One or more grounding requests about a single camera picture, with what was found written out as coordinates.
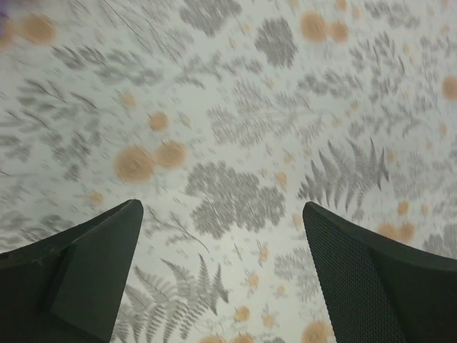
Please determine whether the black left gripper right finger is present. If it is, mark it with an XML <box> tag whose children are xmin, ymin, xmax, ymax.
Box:
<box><xmin>303</xmin><ymin>202</ymin><xmax>456</xmax><ymax>343</ymax></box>

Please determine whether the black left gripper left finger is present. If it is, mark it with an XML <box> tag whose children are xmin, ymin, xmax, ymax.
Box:
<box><xmin>1</xmin><ymin>199</ymin><xmax>144</xmax><ymax>342</ymax></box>

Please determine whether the floral patterned table mat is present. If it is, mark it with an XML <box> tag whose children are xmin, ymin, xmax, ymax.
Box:
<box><xmin>1</xmin><ymin>1</ymin><xmax>456</xmax><ymax>342</ymax></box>

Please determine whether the lavender folded t shirt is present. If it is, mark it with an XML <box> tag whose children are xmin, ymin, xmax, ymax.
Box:
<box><xmin>0</xmin><ymin>0</ymin><xmax>11</xmax><ymax>36</ymax></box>

